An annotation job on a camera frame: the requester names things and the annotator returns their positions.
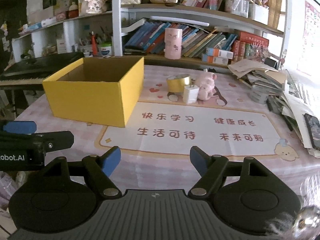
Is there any pink plush pig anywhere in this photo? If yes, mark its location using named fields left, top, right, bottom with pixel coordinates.
left=195, top=69, right=217, bottom=101

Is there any black electric keyboard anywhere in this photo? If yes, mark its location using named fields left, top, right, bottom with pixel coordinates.
left=1, top=52, right=84, bottom=90

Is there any pink desk mat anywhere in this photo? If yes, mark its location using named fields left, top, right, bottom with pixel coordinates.
left=18, top=66, right=319, bottom=192

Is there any yellow cardboard box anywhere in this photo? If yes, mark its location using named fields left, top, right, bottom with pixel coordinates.
left=42, top=56, right=144, bottom=127

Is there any white charger plug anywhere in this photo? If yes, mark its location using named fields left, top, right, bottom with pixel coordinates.
left=182, top=85, right=200, bottom=104

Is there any yellow tape roll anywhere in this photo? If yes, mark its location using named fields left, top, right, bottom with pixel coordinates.
left=166, top=74, right=191, bottom=93

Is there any stack of papers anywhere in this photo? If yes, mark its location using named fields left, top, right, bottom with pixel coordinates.
left=228, top=59, right=319, bottom=158

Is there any white green jar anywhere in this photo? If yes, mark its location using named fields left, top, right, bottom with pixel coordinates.
left=99, top=42, right=112, bottom=56

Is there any orange blue box lower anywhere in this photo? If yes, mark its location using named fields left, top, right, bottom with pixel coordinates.
left=202, top=54, right=229, bottom=65

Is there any orange blue box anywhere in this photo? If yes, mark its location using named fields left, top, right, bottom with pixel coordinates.
left=202, top=54, right=229, bottom=65
left=206, top=48, right=233, bottom=60

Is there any smartphone with photo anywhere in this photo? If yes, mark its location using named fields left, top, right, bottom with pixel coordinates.
left=303, top=113, right=320, bottom=150

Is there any orange blue box upper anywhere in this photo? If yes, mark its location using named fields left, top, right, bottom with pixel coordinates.
left=206, top=48, right=233, bottom=60

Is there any pink cylindrical container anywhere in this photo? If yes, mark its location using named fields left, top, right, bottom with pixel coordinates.
left=164, top=28, right=182, bottom=60

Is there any red book set box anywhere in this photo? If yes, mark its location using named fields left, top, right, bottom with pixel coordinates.
left=236, top=31, right=269, bottom=47

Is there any white bookshelf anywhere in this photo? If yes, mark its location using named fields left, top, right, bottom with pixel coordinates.
left=11, top=4, right=285, bottom=62

